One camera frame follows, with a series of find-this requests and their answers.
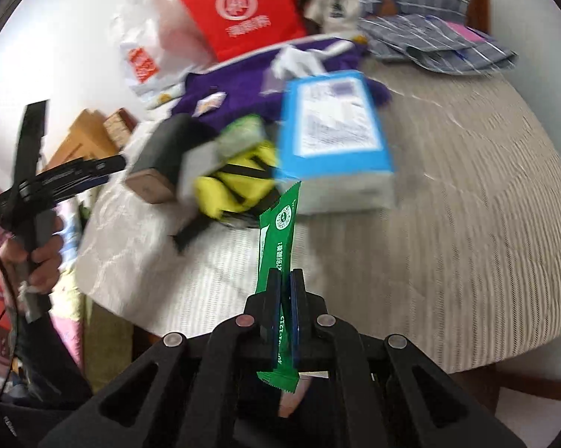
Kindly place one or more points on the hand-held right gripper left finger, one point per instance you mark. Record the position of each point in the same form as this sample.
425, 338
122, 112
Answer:
273, 298

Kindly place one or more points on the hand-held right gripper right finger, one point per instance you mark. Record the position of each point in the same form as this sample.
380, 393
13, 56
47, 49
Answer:
297, 298

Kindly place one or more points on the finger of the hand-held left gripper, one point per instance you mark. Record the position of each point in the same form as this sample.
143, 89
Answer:
75, 184
89, 167

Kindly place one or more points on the green sachet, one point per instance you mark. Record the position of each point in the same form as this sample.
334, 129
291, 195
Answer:
278, 224

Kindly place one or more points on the person's left hand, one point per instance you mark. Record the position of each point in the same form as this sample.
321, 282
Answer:
47, 266

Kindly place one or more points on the wooden nightstand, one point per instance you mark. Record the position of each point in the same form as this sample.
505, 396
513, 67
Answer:
79, 135

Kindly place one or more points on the dark box with gold base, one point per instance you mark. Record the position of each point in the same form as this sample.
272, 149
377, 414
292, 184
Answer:
168, 144

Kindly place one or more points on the pastel printed blanket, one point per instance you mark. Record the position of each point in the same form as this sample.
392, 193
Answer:
70, 289

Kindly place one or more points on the orange print sachet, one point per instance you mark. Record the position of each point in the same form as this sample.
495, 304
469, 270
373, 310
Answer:
209, 104

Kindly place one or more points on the light green packet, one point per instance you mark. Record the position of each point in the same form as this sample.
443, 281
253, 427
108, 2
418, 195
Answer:
241, 133

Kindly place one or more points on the white plastic shopping bag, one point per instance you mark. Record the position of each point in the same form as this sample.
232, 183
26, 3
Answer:
168, 32

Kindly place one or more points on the green bed sheet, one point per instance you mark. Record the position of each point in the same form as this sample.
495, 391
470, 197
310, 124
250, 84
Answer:
107, 350

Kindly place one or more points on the purple knit cloth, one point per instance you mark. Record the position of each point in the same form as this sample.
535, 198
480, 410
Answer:
234, 79

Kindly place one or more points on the blue tissue pack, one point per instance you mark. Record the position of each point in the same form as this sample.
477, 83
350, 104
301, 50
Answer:
332, 121

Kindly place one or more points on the clear plastic packet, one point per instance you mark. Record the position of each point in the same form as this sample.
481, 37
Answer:
273, 80

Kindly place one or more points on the pink tag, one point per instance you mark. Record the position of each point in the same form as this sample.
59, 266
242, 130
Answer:
469, 32

